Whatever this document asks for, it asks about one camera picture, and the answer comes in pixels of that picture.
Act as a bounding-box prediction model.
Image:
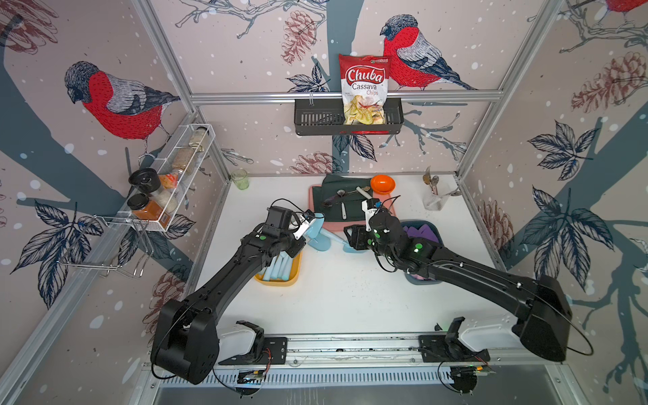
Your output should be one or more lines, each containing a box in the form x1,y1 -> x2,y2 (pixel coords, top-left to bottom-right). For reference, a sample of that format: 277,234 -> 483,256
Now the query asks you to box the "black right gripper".
340,224 -> 398,265

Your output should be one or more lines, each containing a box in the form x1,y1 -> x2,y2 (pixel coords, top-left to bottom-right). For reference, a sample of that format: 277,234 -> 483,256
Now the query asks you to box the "yellow plastic tray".
254,250 -> 304,288

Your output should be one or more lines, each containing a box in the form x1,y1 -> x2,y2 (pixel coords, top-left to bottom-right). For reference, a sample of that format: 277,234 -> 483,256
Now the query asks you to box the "light blue shovel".
321,229 -> 371,253
260,252 -> 300,282
305,213 -> 332,251

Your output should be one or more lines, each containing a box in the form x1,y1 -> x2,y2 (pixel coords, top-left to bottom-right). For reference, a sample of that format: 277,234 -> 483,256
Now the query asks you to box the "purple shovel pink handle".
403,223 -> 442,244

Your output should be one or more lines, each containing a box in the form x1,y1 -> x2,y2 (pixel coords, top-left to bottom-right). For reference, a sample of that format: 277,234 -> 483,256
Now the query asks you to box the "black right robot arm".
344,209 -> 572,362

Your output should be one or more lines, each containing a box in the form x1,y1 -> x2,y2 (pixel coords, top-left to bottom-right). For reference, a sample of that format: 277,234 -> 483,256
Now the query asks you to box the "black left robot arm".
150,206 -> 316,385

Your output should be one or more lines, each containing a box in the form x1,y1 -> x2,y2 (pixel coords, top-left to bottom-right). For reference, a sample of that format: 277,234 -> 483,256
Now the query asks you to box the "teal storage box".
401,220 -> 443,285

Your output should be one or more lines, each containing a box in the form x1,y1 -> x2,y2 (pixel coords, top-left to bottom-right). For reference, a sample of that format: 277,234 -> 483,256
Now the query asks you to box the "orange bowl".
371,175 -> 396,195

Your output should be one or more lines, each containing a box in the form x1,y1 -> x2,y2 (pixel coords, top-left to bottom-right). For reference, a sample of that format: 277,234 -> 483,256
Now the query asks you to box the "clear cup with utensils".
423,167 -> 462,211

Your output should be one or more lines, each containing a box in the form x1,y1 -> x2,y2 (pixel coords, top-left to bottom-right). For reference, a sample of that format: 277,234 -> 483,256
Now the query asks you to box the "dark green cloth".
310,174 -> 373,222

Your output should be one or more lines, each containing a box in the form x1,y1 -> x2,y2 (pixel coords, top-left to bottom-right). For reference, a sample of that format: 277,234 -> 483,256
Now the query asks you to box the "dark metal spoon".
322,190 -> 365,208

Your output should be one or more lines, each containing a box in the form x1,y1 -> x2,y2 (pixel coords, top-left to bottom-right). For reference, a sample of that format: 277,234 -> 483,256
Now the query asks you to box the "small green glass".
231,169 -> 250,191

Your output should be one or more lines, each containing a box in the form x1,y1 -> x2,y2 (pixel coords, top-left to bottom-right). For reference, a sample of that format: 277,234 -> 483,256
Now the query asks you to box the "orange spice jar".
127,193 -> 165,221

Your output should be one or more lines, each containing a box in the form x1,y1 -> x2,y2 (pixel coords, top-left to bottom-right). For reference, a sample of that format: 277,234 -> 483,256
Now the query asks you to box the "black lid spice jar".
128,168 -> 161,194

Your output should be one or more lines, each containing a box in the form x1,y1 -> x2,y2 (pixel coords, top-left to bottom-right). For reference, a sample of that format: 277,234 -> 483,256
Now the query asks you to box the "Chuba cassava chips bag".
339,55 -> 391,125

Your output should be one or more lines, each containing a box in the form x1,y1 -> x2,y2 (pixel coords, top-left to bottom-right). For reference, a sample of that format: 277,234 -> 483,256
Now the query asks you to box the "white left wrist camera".
293,210 -> 317,240

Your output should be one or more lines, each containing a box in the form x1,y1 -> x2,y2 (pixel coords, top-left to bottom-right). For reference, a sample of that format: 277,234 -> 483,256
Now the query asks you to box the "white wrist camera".
293,210 -> 317,240
361,198 -> 382,222

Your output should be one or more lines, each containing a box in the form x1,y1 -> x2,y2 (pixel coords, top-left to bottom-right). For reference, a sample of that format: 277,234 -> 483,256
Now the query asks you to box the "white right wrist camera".
361,198 -> 382,222

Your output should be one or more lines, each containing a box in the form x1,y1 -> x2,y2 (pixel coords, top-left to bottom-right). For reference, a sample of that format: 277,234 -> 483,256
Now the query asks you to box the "white handled small spoon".
340,202 -> 348,220

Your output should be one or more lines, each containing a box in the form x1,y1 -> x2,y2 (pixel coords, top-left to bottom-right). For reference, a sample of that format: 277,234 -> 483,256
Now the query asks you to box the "white handled knife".
356,187 -> 372,199

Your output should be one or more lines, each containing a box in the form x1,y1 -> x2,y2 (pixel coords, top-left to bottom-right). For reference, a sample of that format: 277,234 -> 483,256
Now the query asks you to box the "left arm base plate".
217,321 -> 288,366

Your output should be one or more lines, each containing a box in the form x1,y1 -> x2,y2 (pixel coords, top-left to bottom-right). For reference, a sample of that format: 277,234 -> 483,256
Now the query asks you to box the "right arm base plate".
418,317 -> 490,364

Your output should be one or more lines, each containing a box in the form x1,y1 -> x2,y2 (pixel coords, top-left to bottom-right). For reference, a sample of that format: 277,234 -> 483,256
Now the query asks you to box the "black wire basket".
294,99 -> 404,136

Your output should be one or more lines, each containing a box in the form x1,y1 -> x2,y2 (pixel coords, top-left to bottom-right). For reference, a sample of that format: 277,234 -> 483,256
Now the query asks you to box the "white wire spice rack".
129,123 -> 214,232

